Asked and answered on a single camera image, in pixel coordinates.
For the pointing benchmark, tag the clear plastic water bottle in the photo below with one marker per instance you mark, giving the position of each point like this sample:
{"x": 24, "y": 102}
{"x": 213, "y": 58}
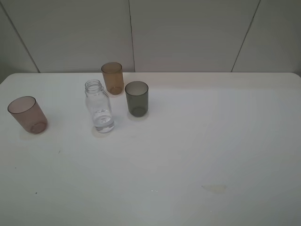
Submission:
{"x": 99, "y": 106}

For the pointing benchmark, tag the grey translucent plastic cup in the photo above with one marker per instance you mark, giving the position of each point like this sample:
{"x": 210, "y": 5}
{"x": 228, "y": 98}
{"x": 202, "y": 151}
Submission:
{"x": 137, "y": 98}

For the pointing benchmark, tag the orange translucent plastic cup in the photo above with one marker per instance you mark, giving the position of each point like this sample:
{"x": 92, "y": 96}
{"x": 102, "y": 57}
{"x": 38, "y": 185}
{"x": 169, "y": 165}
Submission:
{"x": 113, "y": 77}

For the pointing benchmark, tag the pink translucent plastic cup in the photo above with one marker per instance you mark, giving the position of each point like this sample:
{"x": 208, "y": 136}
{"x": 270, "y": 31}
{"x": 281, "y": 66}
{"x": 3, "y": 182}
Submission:
{"x": 28, "y": 114}

